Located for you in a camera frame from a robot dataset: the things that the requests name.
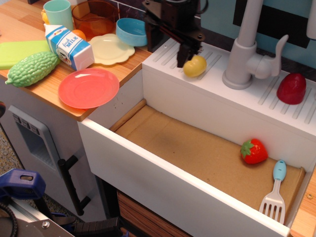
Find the blue plastic bowl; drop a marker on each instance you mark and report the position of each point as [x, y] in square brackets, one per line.
[131, 31]

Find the orange toy fruit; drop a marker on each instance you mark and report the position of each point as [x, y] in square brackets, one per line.
[79, 33]

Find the blue white milk carton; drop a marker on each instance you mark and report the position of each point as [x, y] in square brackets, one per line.
[70, 48]

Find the brown cardboard liner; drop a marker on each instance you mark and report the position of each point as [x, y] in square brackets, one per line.
[206, 156]

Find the orange transparent bowl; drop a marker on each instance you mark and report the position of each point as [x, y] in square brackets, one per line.
[95, 17]

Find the pale yellow scalloped plate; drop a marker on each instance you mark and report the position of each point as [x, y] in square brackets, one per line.
[108, 49]

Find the dark red toy pepper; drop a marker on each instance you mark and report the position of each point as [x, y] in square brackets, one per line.
[292, 89]

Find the pink plastic plate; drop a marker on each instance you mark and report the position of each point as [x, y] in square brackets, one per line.
[88, 88]

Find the mint green plastic cup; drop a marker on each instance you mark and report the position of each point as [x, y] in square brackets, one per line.
[59, 13]

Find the lime green cutting board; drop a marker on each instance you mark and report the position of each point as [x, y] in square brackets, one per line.
[13, 52]

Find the black cabinet door handle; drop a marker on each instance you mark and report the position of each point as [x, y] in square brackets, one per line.
[64, 168]

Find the grey toy faucet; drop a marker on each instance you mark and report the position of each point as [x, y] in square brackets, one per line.
[244, 61]

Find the white blue toy spatula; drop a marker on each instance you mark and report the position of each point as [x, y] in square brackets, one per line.
[273, 204]

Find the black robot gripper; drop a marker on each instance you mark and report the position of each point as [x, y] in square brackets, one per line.
[176, 19]

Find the yellow toy potato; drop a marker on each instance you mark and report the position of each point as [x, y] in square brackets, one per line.
[195, 67]

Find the white toy sink basin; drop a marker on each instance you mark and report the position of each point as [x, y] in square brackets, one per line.
[157, 199]

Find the red toy strawberry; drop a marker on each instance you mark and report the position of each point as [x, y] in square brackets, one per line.
[253, 151]

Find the grey dishwasher panel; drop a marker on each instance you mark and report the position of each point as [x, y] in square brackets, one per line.
[38, 139]

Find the green toy bitter gourd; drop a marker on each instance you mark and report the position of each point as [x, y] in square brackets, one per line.
[32, 69]

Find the blue clamp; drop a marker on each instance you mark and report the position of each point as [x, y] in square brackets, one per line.
[21, 184]

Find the yellow toy banana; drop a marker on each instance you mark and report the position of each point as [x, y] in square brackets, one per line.
[44, 17]

